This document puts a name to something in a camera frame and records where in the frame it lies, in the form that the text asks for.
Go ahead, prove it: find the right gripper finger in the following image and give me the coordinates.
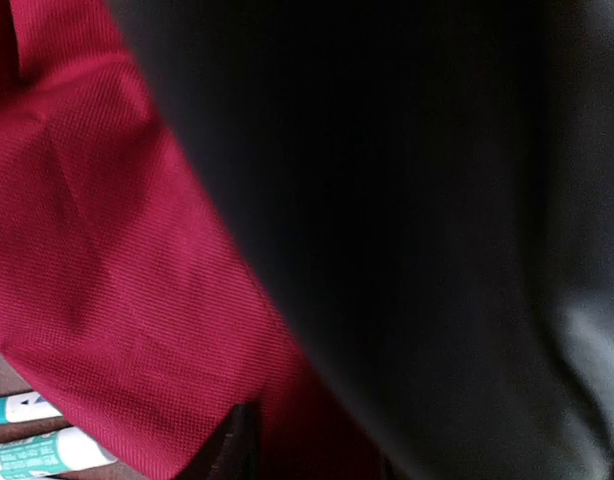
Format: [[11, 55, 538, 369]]
[[186, 402, 260, 480]]

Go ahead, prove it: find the grey pencil pouch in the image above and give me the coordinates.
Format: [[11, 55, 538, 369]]
[[109, 1, 614, 479]]

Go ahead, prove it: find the red backpack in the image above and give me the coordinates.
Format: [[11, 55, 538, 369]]
[[0, 1, 381, 479]]

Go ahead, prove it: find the white green glue stick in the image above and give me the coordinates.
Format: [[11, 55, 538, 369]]
[[0, 427, 117, 479]]

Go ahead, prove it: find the teal white marker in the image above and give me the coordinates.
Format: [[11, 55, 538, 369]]
[[0, 391, 63, 426]]

